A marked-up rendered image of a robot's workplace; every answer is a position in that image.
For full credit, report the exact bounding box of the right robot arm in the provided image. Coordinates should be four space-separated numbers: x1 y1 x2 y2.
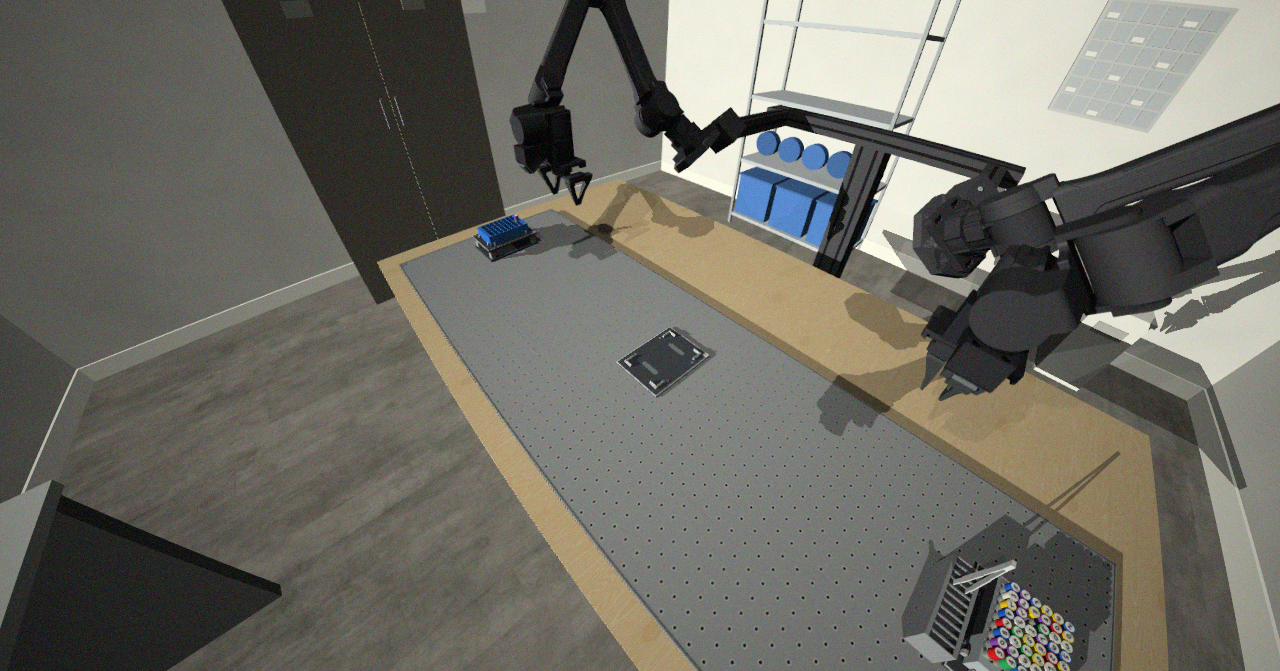
509 0 714 174

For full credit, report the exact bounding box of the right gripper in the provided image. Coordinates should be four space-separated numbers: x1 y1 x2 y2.
538 134 593 206

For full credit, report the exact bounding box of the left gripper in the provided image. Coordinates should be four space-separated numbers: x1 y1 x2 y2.
920 305 1029 401

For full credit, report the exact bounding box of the blue tube carrier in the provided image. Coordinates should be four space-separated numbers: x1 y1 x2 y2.
477 215 529 246

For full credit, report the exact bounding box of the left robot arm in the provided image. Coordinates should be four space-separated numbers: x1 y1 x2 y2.
925 102 1280 394

